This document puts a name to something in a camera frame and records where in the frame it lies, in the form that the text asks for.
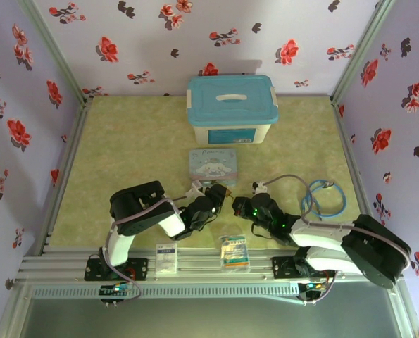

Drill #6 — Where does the light blue cartoon tin box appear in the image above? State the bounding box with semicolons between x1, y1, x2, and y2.
188;147;239;189

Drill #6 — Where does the blue green printed packet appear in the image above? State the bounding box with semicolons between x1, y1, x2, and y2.
219;234;251;274

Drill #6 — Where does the white packet with blue label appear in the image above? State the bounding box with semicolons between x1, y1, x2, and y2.
155;242;180;275

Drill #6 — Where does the blue lid plastic storage box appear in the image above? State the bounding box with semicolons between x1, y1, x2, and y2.
186;73;280;145

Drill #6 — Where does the grey glossy metal panel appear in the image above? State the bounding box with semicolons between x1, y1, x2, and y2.
0;281;419;338

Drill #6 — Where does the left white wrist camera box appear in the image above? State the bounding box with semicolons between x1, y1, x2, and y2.
189;180;208;196

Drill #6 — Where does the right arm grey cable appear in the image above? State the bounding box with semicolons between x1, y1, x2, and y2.
265;175;413;306

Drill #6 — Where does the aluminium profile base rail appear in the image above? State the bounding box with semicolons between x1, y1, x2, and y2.
18;246;404;282

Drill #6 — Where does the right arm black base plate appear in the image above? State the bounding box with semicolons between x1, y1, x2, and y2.
271;256;337;281

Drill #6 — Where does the blue coiled cable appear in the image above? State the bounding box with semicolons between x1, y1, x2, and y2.
301;179;347;219

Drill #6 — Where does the grey slotted cable duct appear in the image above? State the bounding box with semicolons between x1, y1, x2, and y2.
31;284;300;299

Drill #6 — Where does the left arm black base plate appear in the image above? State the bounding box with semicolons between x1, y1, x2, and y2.
85;258;149;282

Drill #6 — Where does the aluminium table side rail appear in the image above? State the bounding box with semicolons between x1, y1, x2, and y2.
330;96;396;253
36;98;94;256

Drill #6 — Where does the aluminium frame post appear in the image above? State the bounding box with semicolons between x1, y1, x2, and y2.
17;0;94;106
330;0;396;106

